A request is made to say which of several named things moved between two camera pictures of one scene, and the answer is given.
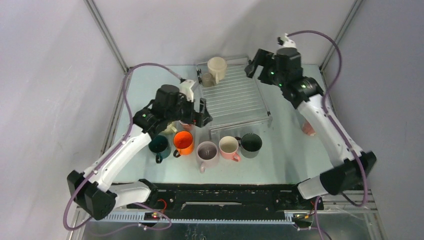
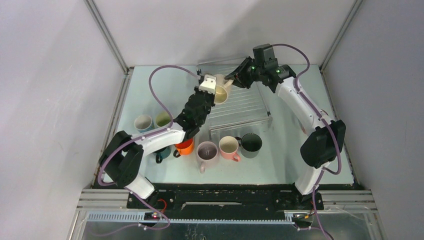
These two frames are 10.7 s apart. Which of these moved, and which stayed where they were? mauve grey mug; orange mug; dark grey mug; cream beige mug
Moved: cream beige mug
Stayed: orange mug; dark grey mug; mauve grey mug
